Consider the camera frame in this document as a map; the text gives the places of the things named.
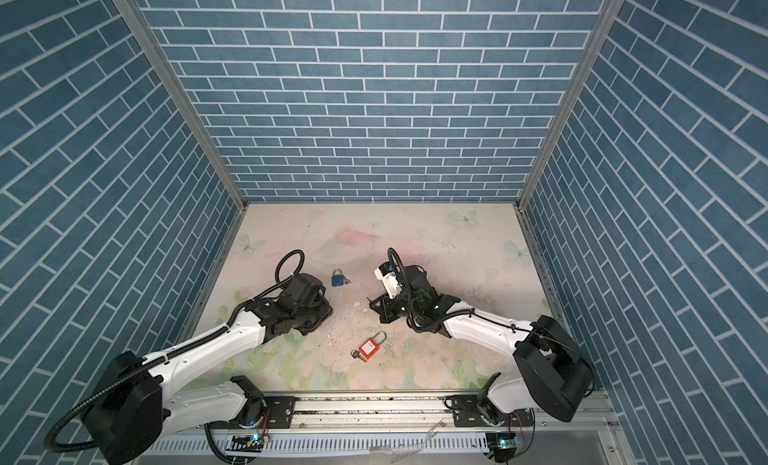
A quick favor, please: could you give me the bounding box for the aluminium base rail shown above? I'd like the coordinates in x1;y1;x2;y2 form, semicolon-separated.
118;392;634;464

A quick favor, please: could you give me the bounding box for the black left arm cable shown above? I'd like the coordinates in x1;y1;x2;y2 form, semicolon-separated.
43;249;306;454

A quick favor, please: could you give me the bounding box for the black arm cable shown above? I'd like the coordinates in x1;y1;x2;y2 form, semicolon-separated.
43;249;306;454
386;247;598;400

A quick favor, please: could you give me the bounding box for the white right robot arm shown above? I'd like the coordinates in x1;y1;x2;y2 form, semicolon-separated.
369;262;594;425

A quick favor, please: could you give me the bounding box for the aluminium left corner post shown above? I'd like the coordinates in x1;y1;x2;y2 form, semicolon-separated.
112;0;247;212

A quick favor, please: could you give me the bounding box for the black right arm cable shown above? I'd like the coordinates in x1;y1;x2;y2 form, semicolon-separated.
386;247;598;400

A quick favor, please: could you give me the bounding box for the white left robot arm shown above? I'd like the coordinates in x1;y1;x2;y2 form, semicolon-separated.
81;273;332;464

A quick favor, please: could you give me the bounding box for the aluminium corner post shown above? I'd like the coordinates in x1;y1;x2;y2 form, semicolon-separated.
112;0;247;212
517;0;625;212

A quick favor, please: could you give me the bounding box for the aluminium right corner post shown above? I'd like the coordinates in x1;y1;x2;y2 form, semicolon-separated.
517;0;625;212

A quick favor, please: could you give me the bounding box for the red safety padlock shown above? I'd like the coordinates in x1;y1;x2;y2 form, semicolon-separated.
356;331;387;362

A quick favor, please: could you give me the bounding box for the blue padlock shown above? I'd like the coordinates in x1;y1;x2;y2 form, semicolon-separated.
331;269;351;287

